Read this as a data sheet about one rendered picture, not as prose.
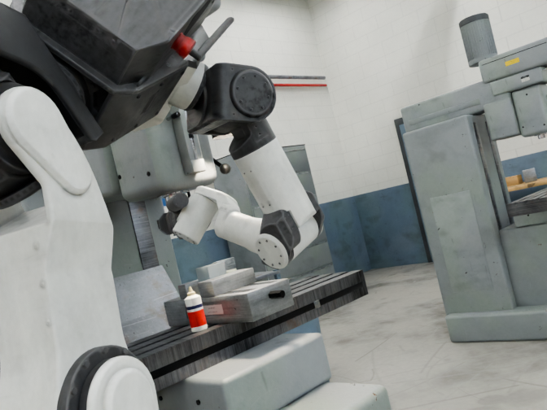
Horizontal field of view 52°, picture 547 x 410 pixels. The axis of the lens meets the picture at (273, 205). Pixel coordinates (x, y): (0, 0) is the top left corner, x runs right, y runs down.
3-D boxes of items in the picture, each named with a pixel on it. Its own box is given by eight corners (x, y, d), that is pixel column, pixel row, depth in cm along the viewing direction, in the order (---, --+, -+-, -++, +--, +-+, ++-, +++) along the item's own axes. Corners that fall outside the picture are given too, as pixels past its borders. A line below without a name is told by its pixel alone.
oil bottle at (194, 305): (211, 327, 140) (200, 283, 140) (198, 332, 137) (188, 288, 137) (201, 327, 143) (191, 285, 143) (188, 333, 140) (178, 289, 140)
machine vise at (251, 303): (295, 304, 144) (285, 262, 144) (253, 322, 133) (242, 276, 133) (209, 311, 168) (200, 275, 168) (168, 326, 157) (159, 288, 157)
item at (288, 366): (334, 377, 143) (324, 330, 143) (234, 438, 118) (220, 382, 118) (212, 372, 178) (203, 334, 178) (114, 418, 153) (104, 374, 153)
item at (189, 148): (206, 170, 141) (187, 89, 141) (194, 172, 138) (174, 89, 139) (196, 173, 144) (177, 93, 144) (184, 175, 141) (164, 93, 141)
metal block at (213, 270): (229, 283, 153) (224, 261, 153) (212, 289, 149) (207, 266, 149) (216, 285, 157) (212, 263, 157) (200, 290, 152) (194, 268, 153)
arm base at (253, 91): (266, 139, 96) (284, 79, 99) (199, 108, 91) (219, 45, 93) (229, 152, 109) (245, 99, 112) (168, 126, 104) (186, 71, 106)
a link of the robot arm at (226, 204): (207, 195, 133) (251, 210, 125) (188, 228, 131) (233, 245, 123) (193, 181, 128) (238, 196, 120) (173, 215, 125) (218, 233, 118)
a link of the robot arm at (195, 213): (216, 210, 137) (228, 205, 126) (194, 248, 134) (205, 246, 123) (175, 185, 134) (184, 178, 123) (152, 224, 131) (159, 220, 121)
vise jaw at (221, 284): (256, 281, 152) (253, 267, 152) (215, 296, 141) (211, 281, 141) (242, 283, 156) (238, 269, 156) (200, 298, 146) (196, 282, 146)
